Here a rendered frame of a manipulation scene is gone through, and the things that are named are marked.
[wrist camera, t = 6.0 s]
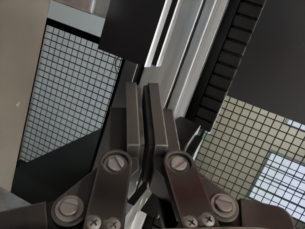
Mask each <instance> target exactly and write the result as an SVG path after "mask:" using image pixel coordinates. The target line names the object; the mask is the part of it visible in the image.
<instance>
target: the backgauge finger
mask: <svg viewBox="0 0 305 229"><path fill-rule="evenodd" d="M175 123H176V129H177V135H178V140H179V145H180V150H183V151H185V152H187V153H189V154H190V155H191V156H192V158H193V159H195V157H196V155H197V153H198V150H199V148H200V145H201V143H202V140H203V138H202V137H201V136H199V135H197V133H198V131H199V129H200V127H201V125H200V124H198V123H195V122H193V121H191V120H188V119H186V118H183V117H181V116H180V117H178V118H177V119H176V120H175ZM139 211H142V212H144V213H146V214H148V215H150V216H152V217H154V218H156V219H158V218H159V213H158V209H157V205H156V201H155V194H154V193H153V192H151V191H150V190H149V188H147V185H146V182H143V183H142V184H141V186H140V187H139V188H138V189H137V190H136V192H135V193H134V194H133V195H132V196H131V198H130V199H129V200H128V204H127V211H126V217H125V224H124V229H128V227H129V226H130V224H131V223H132V222H133V220H134V219H135V217H136V216H137V214H138V213H139Z"/></svg>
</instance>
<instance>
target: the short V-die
mask: <svg viewBox="0 0 305 229"><path fill-rule="evenodd" d="M182 3H183V0H110V4H109V7H108V11H107V15H106V19H105V23H104V26H103V30H102V34H101V37H100V41H99V45H98V49H100V50H102V51H105V52H108V53H110V54H113V55H115V56H118V57H120V58H123V59H126V60H128V61H131V62H133V63H136V64H138V65H141V66H144V67H151V65H154V66H161V65H162V61H163V58H164V56H165V53H166V50H167V47H168V44H169V41H170V38H171V36H172V32H173V29H174V26H175V23H176V21H177V17H178V15H179V12H180V9H181V6H182Z"/></svg>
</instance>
